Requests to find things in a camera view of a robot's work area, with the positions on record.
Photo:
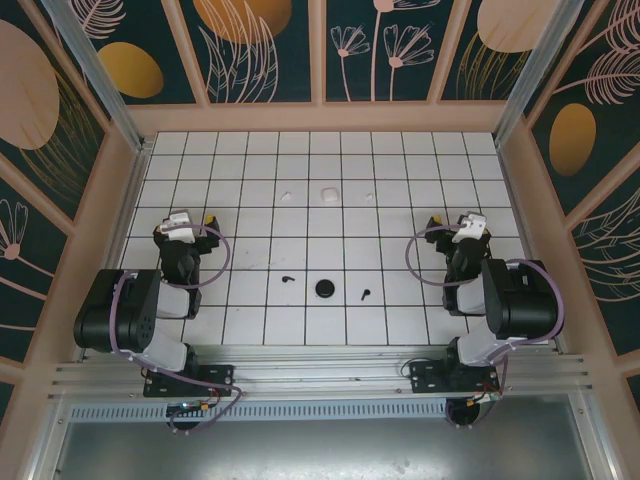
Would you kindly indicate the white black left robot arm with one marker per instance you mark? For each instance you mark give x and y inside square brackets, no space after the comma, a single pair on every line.
[115,310]

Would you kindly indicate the aluminium frame post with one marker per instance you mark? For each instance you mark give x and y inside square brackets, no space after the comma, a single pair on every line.
[95,75]
[540,75]

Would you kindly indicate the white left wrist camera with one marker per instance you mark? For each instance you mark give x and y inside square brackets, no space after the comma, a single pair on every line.
[179,225]

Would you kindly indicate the grey metal sheet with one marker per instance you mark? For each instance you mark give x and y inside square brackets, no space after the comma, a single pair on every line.
[320,450]

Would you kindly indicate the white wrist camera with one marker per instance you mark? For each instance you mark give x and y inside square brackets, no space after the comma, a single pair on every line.
[472,226]
[179,225]

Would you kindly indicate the long aluminium mounting rail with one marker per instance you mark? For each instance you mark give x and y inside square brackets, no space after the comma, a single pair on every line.
[320,372]

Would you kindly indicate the base wiring with connector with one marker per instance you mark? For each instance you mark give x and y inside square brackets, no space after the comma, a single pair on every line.
[200,407]
[475,402]

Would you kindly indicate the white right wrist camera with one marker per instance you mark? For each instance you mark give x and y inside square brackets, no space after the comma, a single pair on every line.
[472,226]

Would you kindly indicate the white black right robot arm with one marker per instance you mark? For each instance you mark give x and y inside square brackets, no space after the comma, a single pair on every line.
[525,305]

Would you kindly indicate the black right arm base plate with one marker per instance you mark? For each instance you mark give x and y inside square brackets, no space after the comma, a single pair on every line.
[425,377]

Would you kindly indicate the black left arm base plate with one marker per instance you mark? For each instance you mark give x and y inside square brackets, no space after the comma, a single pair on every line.
[220,377]

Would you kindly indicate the black round charging case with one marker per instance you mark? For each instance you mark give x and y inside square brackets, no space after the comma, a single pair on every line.
[325,289]

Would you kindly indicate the white earbud charging case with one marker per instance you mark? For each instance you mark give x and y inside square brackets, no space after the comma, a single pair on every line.
[329,195]

